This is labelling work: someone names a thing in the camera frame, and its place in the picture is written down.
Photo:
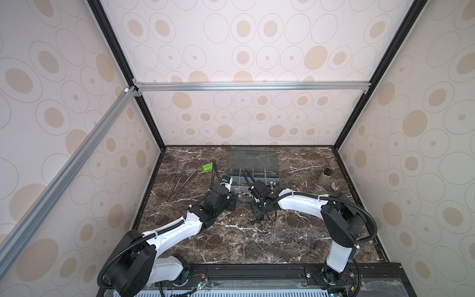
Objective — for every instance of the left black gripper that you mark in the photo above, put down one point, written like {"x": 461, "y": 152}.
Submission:
{"x": 232, "y": 200}

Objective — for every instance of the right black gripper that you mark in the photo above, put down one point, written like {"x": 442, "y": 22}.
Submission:
{"x": 254, "y": 211}

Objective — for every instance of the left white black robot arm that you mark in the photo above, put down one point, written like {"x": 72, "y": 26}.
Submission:
{"x": 136, "y": 261}

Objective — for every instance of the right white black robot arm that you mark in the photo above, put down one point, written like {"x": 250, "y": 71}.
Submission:
{"x": 348, "y": 224}

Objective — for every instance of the green snack packet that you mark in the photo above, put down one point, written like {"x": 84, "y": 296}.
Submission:
{"x": 207, "y": 167}

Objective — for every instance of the grey compartment organizer box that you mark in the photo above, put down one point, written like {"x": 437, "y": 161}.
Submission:
{"x": 262, "y": 164}

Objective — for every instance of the metal tongs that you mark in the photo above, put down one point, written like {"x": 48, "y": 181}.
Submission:
{"x": 178, "y": 187}

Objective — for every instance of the small spice jar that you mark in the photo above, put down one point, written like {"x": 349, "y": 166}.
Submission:
{"x": 325, "y": 177}

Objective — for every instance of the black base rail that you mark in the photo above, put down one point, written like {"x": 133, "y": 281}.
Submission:
{"x": 276, "y": 280}

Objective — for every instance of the horizontal aluminium frame bar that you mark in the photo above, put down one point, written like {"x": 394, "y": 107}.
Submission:
{"x": 249, "y": 86}

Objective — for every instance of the diagonal aluminium frame bar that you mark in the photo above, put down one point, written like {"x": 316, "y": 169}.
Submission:
{"x": 30, "y": 222}

